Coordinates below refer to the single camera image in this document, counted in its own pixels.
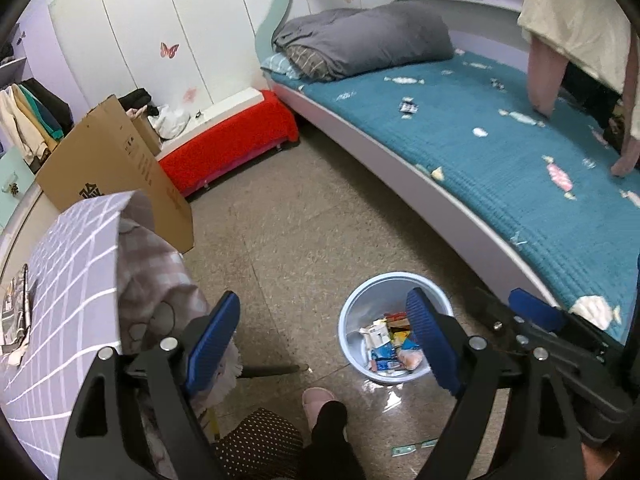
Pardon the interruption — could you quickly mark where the beige hanging sweater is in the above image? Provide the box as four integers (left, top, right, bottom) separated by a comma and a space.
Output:
516, 0, 640, 97

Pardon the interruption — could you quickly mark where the polka dot chair cushion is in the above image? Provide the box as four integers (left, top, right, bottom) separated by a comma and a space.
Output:
214, 407, 306, 480

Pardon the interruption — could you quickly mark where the striped blue pillow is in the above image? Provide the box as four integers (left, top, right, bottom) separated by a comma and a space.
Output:
261, 52, 304, 81

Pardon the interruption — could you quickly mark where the table with grey checked cloth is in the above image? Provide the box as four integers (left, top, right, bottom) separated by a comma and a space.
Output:
0, 190, 157, 480

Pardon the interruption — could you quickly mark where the teal bunk bed frame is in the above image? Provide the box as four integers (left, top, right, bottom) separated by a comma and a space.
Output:
254, 0, 640, 348

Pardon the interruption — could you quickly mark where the red covered low bench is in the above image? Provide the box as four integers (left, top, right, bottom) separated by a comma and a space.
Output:
157, 87, 300, 198

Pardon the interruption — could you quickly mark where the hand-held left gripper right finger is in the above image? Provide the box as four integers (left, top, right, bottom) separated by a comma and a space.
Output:
405, 287, 587, 480

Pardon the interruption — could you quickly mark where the black hanging jacket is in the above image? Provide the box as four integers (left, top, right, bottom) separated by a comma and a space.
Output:
22, 77, 74, 134

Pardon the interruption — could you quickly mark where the person's leg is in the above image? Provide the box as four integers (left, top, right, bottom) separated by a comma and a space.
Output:
299, 402, 367, 480

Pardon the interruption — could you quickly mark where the pink checked blanket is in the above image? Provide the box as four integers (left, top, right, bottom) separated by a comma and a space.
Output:
117, 219, 242, 413

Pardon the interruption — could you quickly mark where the large cardboard box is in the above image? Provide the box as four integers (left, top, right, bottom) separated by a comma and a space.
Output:
36, 95, 195, 254

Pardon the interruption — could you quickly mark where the purple stair shelf cabinet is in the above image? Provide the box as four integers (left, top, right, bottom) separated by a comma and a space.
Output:
0, 25, 42, 232

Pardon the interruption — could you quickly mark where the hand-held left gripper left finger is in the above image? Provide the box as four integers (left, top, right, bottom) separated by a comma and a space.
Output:
56, 290, 242, 480

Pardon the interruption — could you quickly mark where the white crushed carton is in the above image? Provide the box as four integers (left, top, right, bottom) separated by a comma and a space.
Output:
360, 322, 391, 362

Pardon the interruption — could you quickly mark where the pink slipper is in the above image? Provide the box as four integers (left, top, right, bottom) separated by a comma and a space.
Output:
302, 387, 339, 431

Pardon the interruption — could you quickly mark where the white curved low cabinet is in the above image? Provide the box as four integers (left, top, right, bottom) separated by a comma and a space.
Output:
0, 180, 67, 287

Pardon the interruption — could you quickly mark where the green hanging jacket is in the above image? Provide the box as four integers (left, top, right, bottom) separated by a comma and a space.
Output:
17, 82, 64, 144

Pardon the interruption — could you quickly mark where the cream hanging jacket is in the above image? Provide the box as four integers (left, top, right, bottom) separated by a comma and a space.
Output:
0, 85, 51, 162

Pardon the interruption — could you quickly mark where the white plastic bag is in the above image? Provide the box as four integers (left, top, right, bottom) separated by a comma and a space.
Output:
148, 105, 191, 139

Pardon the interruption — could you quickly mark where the bed with teal mattress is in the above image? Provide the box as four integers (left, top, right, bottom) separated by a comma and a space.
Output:
270, 50, 640, 347

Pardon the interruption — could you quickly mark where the dark hanging garment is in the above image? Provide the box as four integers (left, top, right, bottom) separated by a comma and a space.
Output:
560, 60, 627, 147

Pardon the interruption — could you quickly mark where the pink hanging garment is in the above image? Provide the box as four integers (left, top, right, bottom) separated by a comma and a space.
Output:
529, 37, 640, 178

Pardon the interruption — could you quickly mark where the black clothes pile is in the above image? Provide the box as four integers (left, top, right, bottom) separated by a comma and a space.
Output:
116, 88, 152, 111

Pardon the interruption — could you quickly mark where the white wardrobe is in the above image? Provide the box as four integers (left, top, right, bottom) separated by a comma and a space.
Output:
47, 0, 282, 112

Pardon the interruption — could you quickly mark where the blue plastic bin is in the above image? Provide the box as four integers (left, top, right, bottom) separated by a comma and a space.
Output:
338, 272, 454, 386

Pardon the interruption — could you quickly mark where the person's right forearm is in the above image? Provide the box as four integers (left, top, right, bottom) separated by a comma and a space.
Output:
582, 451, 622, 480

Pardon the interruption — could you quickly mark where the black chair leg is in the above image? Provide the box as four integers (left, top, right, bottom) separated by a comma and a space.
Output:
240, 364, 302, 379

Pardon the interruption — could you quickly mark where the grey quilt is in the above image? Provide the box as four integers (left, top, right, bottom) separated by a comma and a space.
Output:
272, 1, 455, 84

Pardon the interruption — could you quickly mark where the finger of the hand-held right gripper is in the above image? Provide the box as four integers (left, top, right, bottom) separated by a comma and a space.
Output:
471, 286, 539, 357
508, 288, 568, 335

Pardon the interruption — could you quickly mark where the orange snack packet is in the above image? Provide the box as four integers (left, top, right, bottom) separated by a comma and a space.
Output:
397, 347, 426, 372

